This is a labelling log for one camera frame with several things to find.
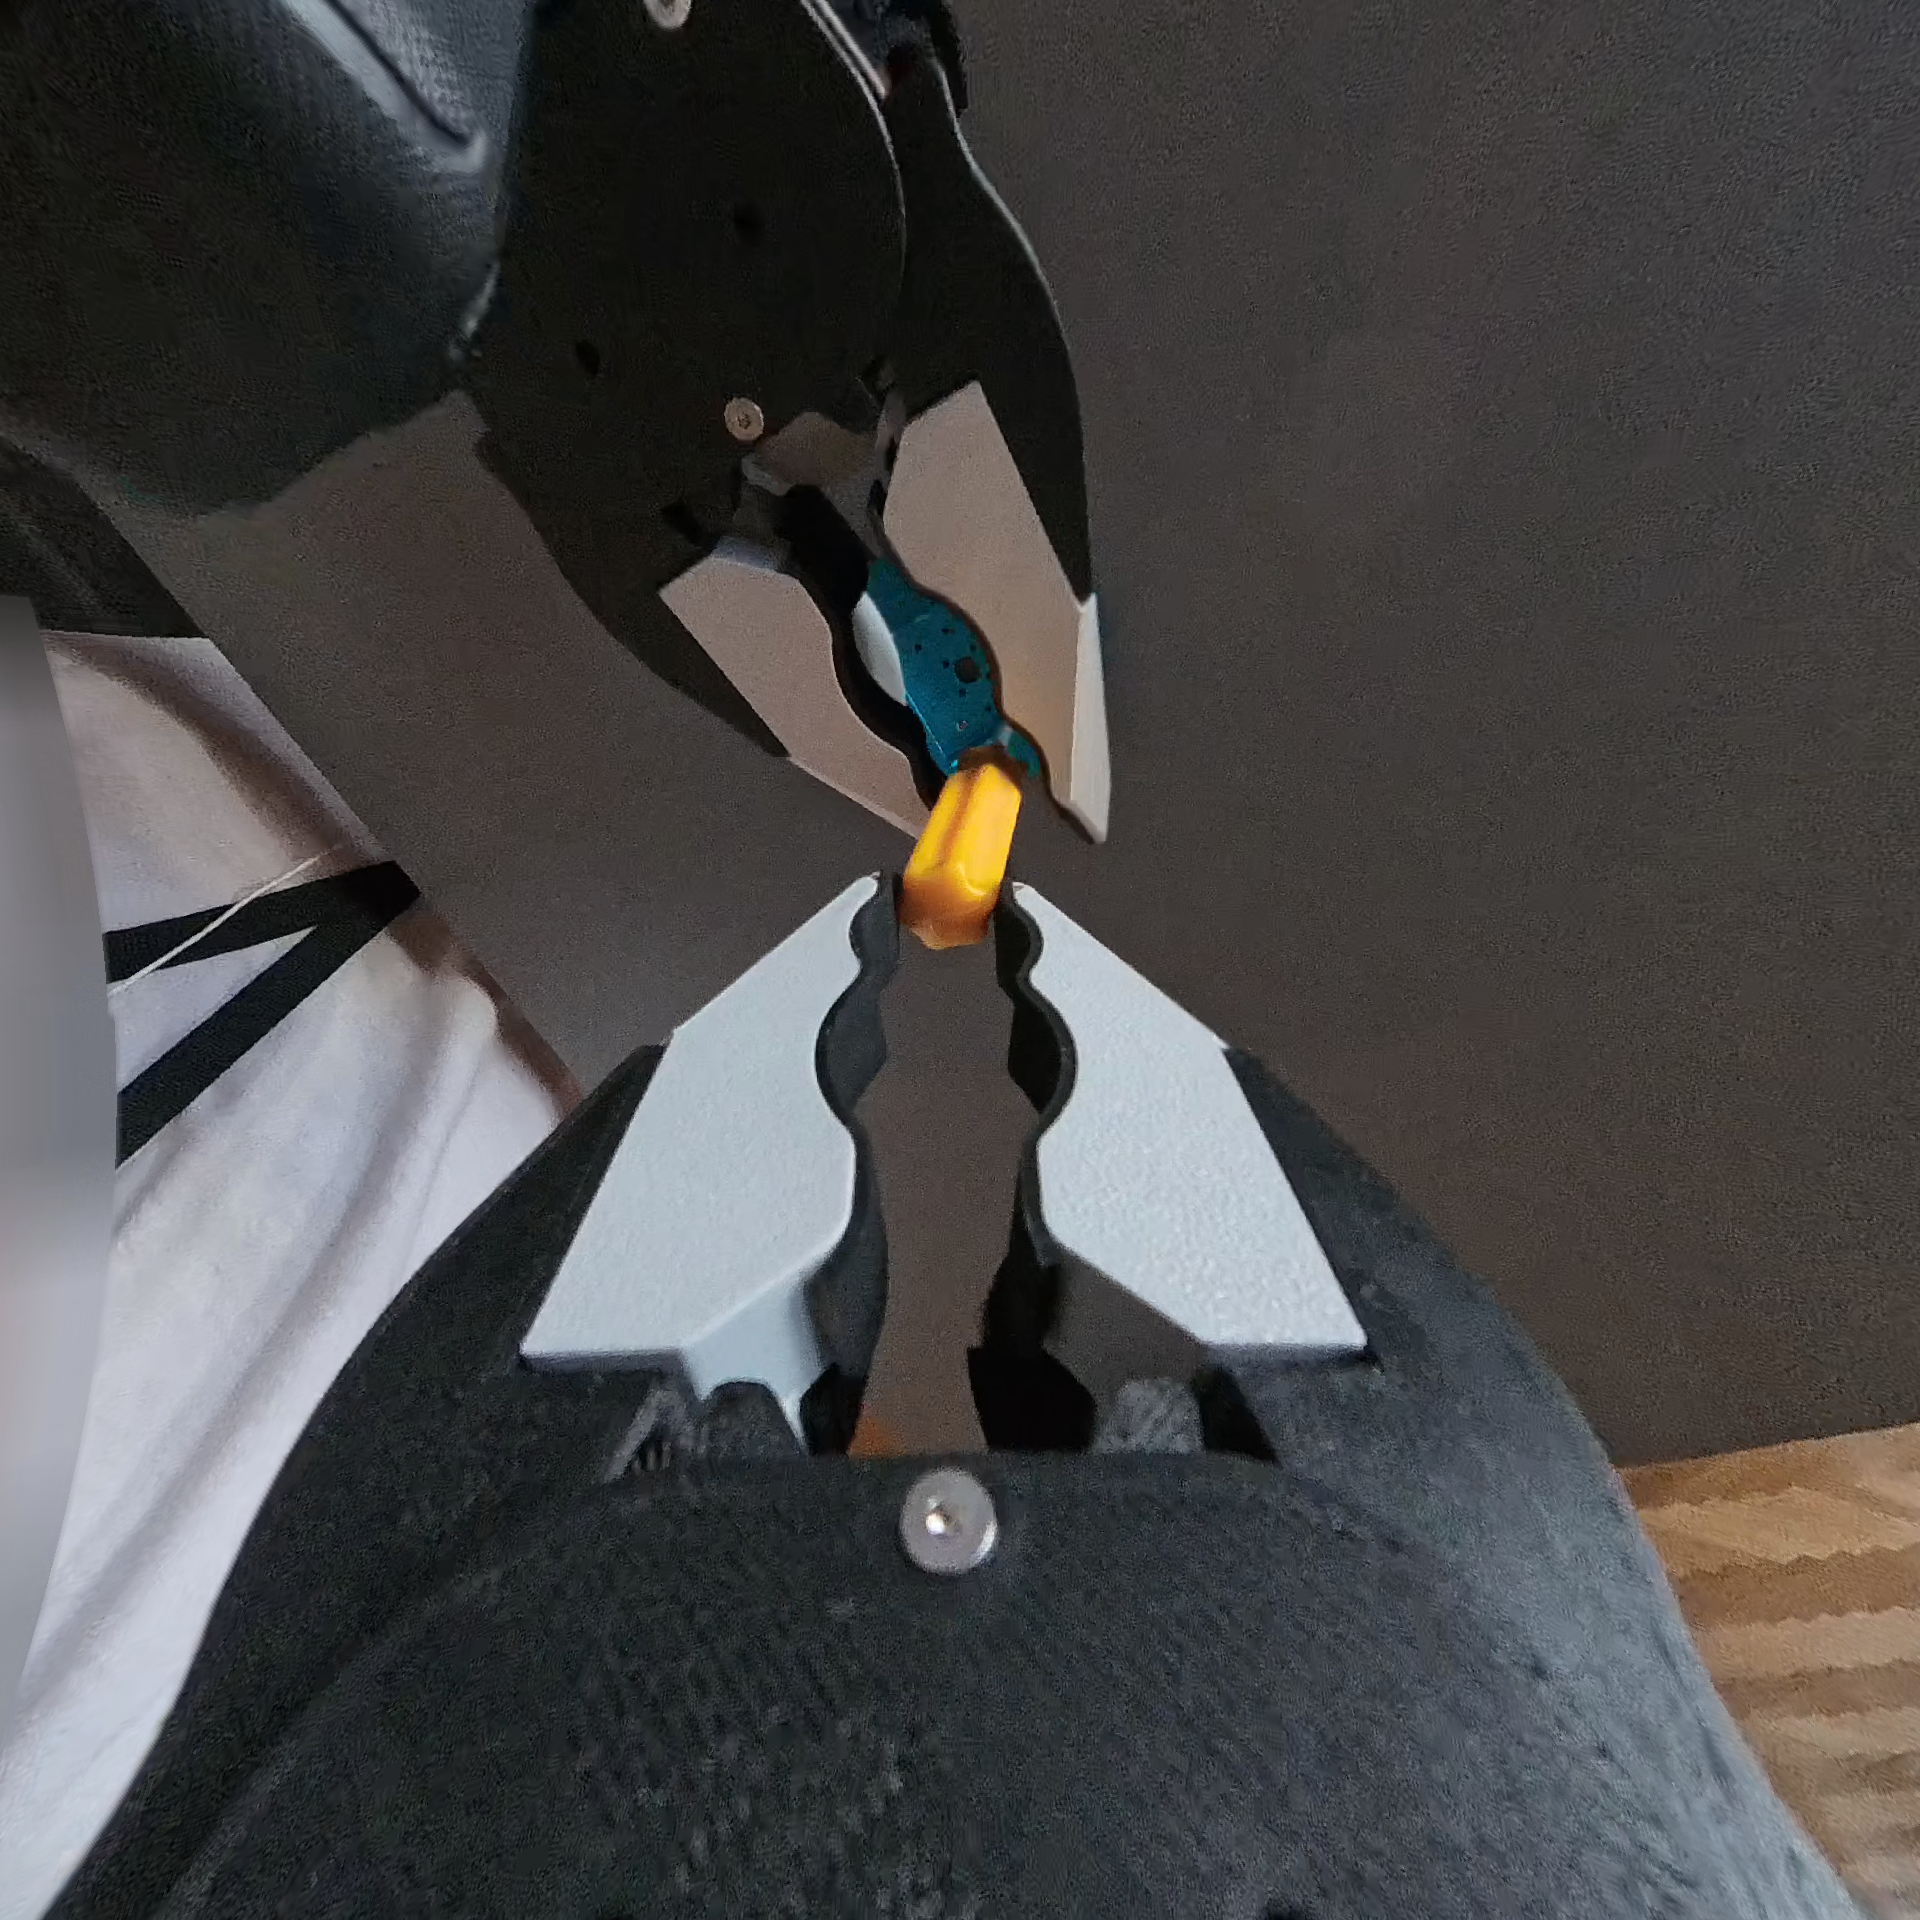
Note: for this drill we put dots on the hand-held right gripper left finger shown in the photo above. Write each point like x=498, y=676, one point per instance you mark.
x=698, y=1202

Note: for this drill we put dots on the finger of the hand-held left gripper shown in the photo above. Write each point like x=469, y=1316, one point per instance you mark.
x=991, y=525
x=764, y=662

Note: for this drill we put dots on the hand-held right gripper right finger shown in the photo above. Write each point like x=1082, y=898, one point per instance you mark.
x=1185, y=1202

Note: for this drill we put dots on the blue round metal plate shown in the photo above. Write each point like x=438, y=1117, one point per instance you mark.
x=938, y=662

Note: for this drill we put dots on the blue metal angle bracket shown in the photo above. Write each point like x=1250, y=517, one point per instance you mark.
x=1023, y=750

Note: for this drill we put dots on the grey desk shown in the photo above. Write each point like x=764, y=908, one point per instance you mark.
x=1425, y=599

